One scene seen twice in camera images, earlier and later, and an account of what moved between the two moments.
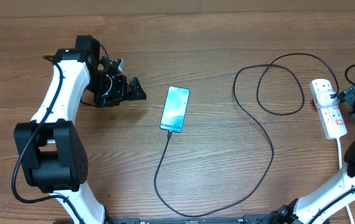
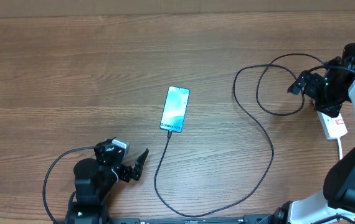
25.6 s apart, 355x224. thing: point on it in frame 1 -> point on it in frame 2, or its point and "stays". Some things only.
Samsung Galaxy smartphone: x=175 y=109 stays
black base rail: x=179 y=220 stays
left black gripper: x=121 y=93 -> x=126 y=173
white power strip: x=332 y=119 stays
